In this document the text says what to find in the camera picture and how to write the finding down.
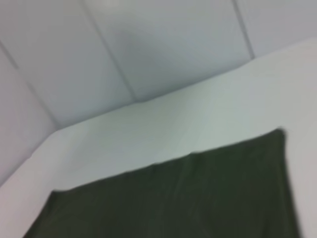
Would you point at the dark green FREE t-shirt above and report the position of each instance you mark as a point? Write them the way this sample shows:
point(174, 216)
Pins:
point(173, 198)

